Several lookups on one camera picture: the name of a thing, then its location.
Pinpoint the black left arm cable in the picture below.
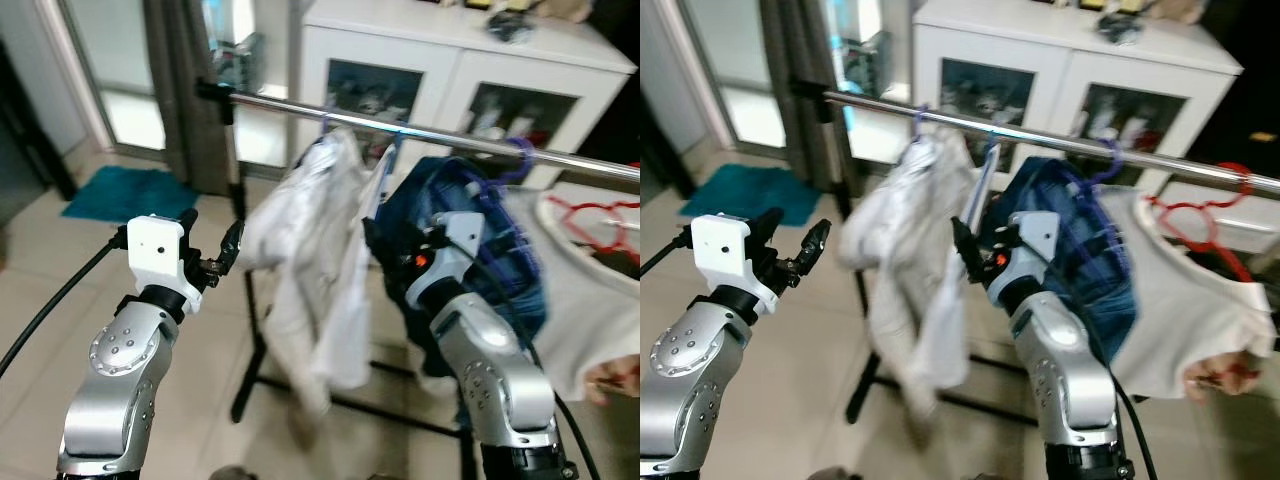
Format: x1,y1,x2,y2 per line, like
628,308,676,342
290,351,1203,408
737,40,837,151
640,228,696,279
0,228,131,379

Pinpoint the white hanging garment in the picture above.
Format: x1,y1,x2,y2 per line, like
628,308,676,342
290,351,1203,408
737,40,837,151
238,128,386,416
838,135,986,421

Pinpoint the white framed glass door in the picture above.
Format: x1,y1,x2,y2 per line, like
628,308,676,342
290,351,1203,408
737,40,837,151
668,0,771,156
38,0,166,161

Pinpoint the white t-shirt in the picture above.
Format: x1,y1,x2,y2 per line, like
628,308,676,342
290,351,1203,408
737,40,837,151
500,185,641,401
1100,185,1280,401

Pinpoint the metal clothes rail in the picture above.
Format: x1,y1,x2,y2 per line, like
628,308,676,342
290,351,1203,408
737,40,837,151
822,88,1280,196
230,90,641,186

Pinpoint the small dark object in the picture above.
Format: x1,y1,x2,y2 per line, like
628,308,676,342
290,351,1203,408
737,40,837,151
1095,10,1146,46
488,10,541,43

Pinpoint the grey curtain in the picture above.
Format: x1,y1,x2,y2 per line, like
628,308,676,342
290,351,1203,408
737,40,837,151
145,0,236,196
760,0,851,191

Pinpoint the red plastic hanger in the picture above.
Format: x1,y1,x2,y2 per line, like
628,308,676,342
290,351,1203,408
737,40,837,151
545,195,641,266
1145,162,1256,286

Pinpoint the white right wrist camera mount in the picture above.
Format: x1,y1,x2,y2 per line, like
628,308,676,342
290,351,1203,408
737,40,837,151
985,211,1061,306
405,211,474,307

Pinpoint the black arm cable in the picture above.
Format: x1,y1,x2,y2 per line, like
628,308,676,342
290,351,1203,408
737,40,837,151
640,228,696,279
440,235,601,480
1018,235,1159,480
0,228,131,379

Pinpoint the white glass-door cabinet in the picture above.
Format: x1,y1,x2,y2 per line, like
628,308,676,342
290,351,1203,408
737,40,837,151
298,0,639,191
912,0,1246,196

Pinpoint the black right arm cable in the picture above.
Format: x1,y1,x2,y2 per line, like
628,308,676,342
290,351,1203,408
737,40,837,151
1018,235,1159,480
440,235,601,480

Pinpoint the teal floor mat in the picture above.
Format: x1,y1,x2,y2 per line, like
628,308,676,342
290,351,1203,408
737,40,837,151
690,163,823,226
60,165,201,226

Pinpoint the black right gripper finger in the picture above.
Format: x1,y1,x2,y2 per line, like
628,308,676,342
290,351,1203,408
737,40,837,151
362,217,390,270
950,217,979,270

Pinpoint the bare person hand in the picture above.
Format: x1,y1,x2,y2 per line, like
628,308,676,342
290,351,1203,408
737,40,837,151
585,354,641,406
1183,350,1264,402

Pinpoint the blue plastic hanger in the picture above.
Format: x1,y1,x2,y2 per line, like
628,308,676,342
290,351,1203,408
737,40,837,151
362,128,406,221
963,135,1001,241

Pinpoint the blue denim garment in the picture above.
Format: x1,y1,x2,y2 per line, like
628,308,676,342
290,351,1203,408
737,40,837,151
975,155,1136,366
375,155,551,381

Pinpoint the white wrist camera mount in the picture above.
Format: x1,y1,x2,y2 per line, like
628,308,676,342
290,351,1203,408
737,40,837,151
127,214,207,301
985,211,1061,306
691,212,781,313
405,211,474,307

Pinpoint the black clothes rack frame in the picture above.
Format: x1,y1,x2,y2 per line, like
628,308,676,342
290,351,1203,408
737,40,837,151
197,78,481,480
795,78,1046,429

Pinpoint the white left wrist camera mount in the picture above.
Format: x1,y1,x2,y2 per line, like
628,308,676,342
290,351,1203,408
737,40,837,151
691,212,781,313
127,214,207,301

